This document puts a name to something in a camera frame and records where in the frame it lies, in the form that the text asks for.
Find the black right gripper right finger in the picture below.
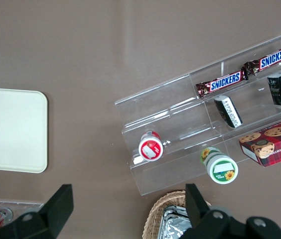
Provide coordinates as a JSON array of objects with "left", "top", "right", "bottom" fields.
[{"left": 181, "top": 183, "right": 281, "bottom": 239}]

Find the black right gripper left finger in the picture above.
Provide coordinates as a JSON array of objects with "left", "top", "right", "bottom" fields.
[{"left": 0, "top": 184, "right": 74, "bottom": 239}]

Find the foil wrapped sandwich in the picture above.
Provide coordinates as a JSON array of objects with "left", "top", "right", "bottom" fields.
[{"left": 157, "top": 205, "right": 193, "bottom": 239}]

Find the woven wicker basket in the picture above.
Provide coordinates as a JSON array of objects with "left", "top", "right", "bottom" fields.
[{"left": 142, "top": 190, "right": 212, "bottom": 239}]

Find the cream rectangular tray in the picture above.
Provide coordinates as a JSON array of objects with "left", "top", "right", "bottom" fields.
[{"left": 0, "top": 87, "right": 49, "bottom": 174}]

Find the clear acrylic can rack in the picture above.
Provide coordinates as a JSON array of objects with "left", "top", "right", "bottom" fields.
[{"left": 0, "top": 198, "right": 45, "bottom": 223}]

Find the red label drink can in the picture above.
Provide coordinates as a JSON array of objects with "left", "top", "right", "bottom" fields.
[{"left": 0, "top": 207, "right": 14, "bottom": 228}]

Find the green sunflower lid cup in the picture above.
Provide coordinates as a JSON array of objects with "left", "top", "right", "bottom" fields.
[{"left": 200, "top": 146, "right": 239, "bottom": 185}]

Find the red lid white cup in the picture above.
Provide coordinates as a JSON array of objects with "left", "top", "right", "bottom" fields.
[{"left": 138, "top": 130, "right": 164, "bottom": 162}]

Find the red tartan cookie box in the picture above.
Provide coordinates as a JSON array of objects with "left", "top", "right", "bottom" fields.
[{"left": 238, "top": 115, "right": 281, "bottom": 168}]

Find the clear acrylic tiered display stand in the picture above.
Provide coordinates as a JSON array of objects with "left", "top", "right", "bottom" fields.
[{"left": 114, "top": 33, "right": 281, "bottom": 197}]

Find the small black white box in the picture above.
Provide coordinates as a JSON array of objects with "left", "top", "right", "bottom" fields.
[{"left": 214, "top": 95, "right": 244, "bottom": 129}]

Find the Snickers chocolate bar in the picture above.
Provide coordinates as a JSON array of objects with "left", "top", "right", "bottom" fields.
[
  {"left": 243, "top": 39, "right": 281, "bottom": 77},
  {"left": 195, "top": 70, "right": 250, "bottom": 98}
]

